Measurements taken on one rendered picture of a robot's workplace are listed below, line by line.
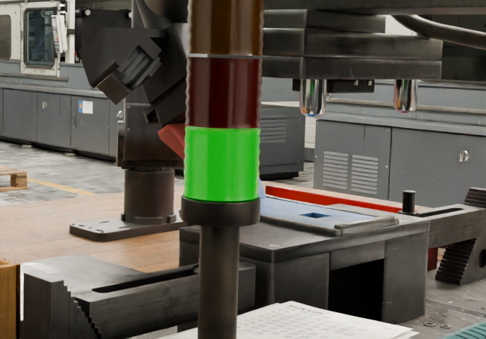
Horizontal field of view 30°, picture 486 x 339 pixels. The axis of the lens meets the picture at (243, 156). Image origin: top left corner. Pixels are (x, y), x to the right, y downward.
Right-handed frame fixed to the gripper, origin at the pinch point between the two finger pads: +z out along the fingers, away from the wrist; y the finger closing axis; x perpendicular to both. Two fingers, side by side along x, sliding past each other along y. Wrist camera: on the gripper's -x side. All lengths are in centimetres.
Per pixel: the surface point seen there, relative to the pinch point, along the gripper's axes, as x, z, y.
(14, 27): 503, -434, -735
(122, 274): -8.2, 5.1, -8.8
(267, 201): 1.7, 3.3, 1.9
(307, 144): 678, -190, -538
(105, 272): -9.1, 4.4, -10.0
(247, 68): -26.9, 3.9, 29.9
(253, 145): -26.4, 7.1, 28.1
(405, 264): 4.7, 13.1, 11.5
